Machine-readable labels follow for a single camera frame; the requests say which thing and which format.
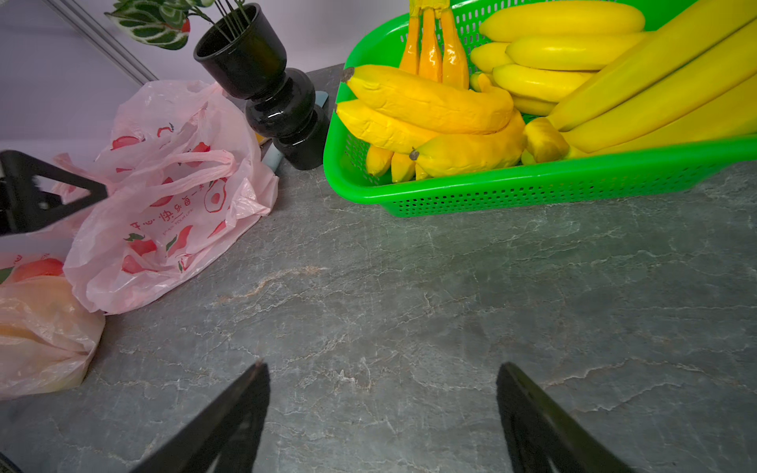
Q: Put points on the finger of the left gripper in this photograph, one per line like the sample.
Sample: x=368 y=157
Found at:
x=25 y=207

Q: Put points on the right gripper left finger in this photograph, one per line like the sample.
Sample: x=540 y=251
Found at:
x=225 y=436

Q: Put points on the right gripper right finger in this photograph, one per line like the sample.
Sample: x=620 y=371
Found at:
x=540 y=435

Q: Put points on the pink plastic bag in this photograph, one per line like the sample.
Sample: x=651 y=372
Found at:
x=185 y=180
x=48 y=339

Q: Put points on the small yellow banana bunch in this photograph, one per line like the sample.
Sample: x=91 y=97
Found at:
x=441 y=129

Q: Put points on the pale yellow banana bunch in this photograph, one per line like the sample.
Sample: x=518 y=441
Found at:
x=541 y=52

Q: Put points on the potted plant black vase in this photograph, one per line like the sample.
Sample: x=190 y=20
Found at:
x=245 y=56

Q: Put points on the green plastic basket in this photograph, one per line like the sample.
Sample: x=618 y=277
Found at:
x=364 y=174

